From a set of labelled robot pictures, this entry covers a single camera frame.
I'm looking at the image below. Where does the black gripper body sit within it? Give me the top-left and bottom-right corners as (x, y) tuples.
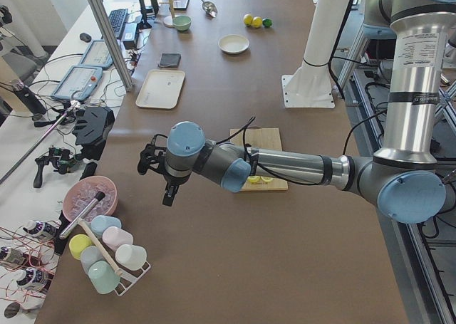
(163, 171), (189, 189)

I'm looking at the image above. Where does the cream round plate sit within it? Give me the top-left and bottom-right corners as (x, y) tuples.
(218, 34), (250, 55)

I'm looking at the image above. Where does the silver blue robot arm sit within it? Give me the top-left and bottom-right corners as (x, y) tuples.
(159, 0), (455, 224)

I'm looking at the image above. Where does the cream rabbit tray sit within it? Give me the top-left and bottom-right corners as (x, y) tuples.
(135, 69), (185, 110)

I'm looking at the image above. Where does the pink cup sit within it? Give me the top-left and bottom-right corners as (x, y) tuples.
(102, 226), (134, 251)

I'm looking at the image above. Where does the white cup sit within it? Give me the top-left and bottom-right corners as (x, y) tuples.
(115, 244), (147, 271)

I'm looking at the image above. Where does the metal muddler black tip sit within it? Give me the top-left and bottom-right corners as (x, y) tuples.
(58, 191), (105, 240)

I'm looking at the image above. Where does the blue cup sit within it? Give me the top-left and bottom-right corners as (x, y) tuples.
(90, 215), (122, 238)

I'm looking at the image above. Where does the lemon slice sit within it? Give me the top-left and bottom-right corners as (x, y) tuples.
(247, 176), (261, 184)
(261, 176), (274, 183)

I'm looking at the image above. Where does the white cup rack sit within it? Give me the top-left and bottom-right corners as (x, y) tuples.
(77, 219), (152, 297)

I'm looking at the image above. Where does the pink bowl with ice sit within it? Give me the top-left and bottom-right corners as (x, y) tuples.
(63, 176), (118, 222)

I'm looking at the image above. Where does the grey cup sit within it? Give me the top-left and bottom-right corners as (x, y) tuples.
(80, 246), (104, 274)

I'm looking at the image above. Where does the black perforated device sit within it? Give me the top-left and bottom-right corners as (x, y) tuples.
(72, 106), (115, 160)

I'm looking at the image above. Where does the yellow cup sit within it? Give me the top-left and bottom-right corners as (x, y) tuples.
(68, 234), (93, 260)

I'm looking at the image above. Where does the mint green cup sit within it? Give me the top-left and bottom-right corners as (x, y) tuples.
(88, 261), (120, 294)

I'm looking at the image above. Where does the bamboo cutting board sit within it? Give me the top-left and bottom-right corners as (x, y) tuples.
(241, 127), (288, 192)

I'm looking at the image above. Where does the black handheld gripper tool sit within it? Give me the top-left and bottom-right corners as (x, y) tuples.
(33, 146), (83, 188)

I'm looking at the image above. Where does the grey folded cloth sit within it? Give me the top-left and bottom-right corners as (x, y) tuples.
(157, 53), (181, 68)

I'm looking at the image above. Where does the teach pendant near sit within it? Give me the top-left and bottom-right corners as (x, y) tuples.
(51, 65), (103, 102)

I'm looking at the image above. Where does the teach pendant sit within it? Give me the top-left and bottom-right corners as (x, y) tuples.
(80, 40), (113, 70)
(51, 65), (103, 102)

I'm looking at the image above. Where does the teach pendant far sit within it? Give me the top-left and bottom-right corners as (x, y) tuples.
(80, 40), (113, 70)

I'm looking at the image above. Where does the green bowl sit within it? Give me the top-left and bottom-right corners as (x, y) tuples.
(172, 15), (192, 31)

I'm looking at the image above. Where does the wooden stand with base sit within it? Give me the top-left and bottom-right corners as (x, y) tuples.
(163, 0), (175, 28)

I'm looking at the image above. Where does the black computer mouse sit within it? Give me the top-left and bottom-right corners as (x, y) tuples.
(79, 33), (92, 43)

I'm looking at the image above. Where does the black keyboard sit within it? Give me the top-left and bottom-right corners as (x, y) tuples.
(108, 9), (129, 39)

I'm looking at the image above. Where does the metal scoop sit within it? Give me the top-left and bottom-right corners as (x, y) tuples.
(200, 0), (218, 18)

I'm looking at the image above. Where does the green lime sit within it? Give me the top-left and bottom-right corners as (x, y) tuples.
(262, 18), (273, 28)

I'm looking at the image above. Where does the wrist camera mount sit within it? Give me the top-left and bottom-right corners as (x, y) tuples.
(137, 134), (167, 175)

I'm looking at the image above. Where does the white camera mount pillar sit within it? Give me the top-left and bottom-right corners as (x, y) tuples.
(281, 0), (353, 108)

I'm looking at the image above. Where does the aluminium frame post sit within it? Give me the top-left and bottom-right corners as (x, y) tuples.
(87, 0), (133, 92)

